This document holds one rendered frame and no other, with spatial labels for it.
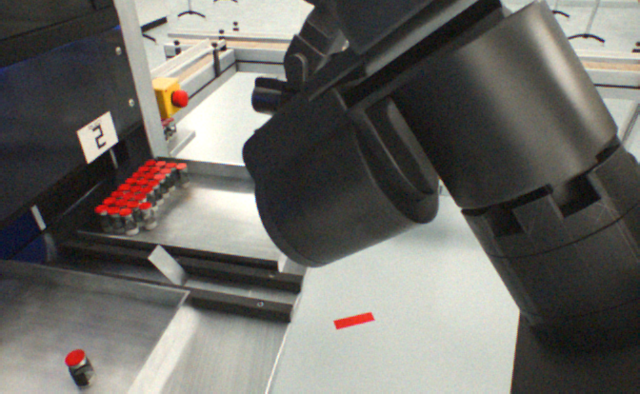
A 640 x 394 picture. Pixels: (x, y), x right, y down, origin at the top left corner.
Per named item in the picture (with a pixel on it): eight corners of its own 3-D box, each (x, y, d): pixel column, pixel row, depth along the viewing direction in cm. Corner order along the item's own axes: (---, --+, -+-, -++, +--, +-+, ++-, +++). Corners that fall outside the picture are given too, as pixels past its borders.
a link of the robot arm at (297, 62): (304, 55, 61) (331, 48, 68) (242, 46, 66) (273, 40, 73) (302, 133, 66) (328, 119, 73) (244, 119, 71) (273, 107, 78)
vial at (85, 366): (72, 386, 49) (60, 364, 46) (85, 370, 51) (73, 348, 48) (89, 390, 48) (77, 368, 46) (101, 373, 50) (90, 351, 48)
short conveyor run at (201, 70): (137, 164, 100) (120, 102, 92) (81, 158, 103) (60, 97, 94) (240, 73, 157) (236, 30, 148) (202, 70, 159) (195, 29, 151)
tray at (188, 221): (83, 247, 69) (76, 231, 68) (161, 169, 91) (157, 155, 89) (279, 277, 64) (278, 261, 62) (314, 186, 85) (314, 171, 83)
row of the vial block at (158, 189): (123, 235, 72) (115, 214, 69) (172, 180, 87) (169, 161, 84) (134, 237, 72) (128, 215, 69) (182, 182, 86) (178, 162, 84)
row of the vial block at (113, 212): (110, 233, 72) (104, 212, 70) (163, 179, 87) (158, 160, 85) (122, 235, 72) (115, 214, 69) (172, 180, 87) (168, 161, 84)
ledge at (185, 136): (119, 154, 101) (117, 147, 100) (148, 130, 111) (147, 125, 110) (171, 160, 98) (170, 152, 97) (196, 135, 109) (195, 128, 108)
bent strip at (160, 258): (155, 286, 62) (147, 258, 59) (166, 272, 65) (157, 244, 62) (245, 302, 60) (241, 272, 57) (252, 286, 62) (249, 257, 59)
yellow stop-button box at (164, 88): (140, 116, 95) (132, 86, 91) (157, 105, 101) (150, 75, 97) (170, 119, 94) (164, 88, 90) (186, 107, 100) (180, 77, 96)
